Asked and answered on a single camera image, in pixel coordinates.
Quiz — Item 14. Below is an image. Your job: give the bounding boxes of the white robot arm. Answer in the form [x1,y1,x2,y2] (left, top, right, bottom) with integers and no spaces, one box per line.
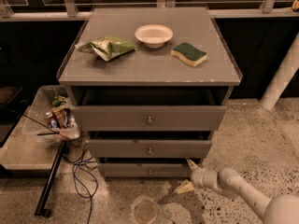
[175,159,299,224]

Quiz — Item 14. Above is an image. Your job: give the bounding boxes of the white bowl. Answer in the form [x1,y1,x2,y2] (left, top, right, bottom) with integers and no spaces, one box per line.
[135,24,173,49]

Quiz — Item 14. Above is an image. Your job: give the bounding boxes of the green yellow sponge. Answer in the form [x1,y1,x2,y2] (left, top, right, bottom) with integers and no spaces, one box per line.
[171,43,207,67]

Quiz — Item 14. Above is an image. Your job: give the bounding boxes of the snack packages in bin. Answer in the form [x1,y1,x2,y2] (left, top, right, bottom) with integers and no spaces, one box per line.
[45,95,75,129]

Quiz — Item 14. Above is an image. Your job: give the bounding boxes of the grey bottom drawer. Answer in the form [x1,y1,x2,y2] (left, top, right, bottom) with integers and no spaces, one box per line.
[97,158,192,178]

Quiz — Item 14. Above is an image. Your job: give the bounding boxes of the grey drawer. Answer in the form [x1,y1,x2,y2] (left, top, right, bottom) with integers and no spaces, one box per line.
[86,131,212,158]
[97,158,192,178]
[66,86,226,132]

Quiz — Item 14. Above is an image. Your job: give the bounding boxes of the grey middle drawer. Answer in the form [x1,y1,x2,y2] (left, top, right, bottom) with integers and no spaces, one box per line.
[86,131,212,158]

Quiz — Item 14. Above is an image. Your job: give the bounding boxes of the black floor cable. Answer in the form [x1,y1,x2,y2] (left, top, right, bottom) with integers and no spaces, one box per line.
[62,135,100,224]

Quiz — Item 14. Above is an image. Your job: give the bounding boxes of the grey drawer cabinet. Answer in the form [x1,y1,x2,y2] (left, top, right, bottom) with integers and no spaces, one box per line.
[56,6,243,181]

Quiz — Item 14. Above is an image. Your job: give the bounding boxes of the metal window railing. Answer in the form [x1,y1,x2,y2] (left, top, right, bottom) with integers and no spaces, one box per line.
[0,0,299,22]

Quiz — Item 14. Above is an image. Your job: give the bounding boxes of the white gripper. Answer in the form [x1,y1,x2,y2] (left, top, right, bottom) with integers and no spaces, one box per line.
[174,159,218,194]

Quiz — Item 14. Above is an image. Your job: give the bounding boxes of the green chip bag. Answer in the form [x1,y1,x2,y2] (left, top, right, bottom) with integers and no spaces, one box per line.
[75,35,136,62]

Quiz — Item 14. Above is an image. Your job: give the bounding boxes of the black metal bar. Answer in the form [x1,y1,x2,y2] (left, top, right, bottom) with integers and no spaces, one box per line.
[35,141,66,217]

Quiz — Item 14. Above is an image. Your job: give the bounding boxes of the grey top drawer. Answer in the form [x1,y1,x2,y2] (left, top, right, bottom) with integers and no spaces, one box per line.
[66,86,226,132]

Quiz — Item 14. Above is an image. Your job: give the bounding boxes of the white diagonal pipe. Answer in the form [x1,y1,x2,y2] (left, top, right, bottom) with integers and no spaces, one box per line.
[260,34,299,110]

